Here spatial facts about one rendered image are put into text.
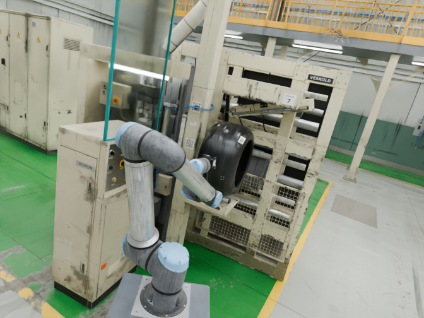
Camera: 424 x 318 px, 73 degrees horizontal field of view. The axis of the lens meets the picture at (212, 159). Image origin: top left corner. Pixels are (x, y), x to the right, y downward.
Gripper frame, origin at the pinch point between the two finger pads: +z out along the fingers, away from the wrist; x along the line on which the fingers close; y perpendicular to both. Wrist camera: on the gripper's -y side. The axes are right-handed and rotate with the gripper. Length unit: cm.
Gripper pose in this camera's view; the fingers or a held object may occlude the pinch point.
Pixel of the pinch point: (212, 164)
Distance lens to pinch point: 187.8
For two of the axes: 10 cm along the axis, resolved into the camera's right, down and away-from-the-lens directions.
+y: 2.2, -9.6, -1.5
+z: 3.0, -0.8, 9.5
